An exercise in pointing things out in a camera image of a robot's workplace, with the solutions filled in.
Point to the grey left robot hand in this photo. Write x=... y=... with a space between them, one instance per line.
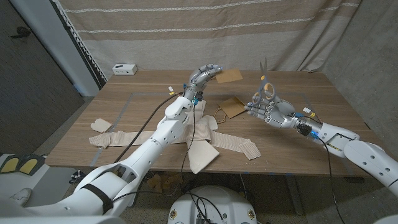
x=199 y=79

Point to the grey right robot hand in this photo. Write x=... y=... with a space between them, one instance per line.
x=276 y=113

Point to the small brown paper bag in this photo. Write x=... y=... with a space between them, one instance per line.
x=229 y=75

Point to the grey yellow scissors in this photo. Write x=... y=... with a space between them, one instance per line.
x=264 y=81

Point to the cream cloth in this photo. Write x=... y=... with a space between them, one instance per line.
x=202 y=155

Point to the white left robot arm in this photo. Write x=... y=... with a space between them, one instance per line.
x=140 y=155

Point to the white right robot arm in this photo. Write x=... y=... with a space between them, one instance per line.
x=357 y=149

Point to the long ribbed beige cloth strip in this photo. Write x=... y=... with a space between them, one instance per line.
x=230 y=141

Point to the small beige cloth scrap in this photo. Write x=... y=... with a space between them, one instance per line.
x=101 y=125

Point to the beige striped backdrop curtain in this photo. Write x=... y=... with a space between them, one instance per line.
x=202 y=46

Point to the white power strip box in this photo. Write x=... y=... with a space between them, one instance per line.
x=124 y=69

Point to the grey table leg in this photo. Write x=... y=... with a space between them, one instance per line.
x=293 y=194

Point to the cardboard scraps pile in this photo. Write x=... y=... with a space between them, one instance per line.
x=164 y=182

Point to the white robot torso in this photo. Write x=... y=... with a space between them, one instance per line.
x=214 y=202

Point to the small black white caster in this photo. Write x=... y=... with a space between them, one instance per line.
x=77 y=176

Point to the dark grey door panel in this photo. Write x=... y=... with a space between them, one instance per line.
x=31 y=93

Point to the yellow black pedal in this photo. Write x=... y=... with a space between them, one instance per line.
x=9 y=165
x=31 y=165

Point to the white shoe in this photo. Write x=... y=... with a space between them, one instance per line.
x=21 y=194

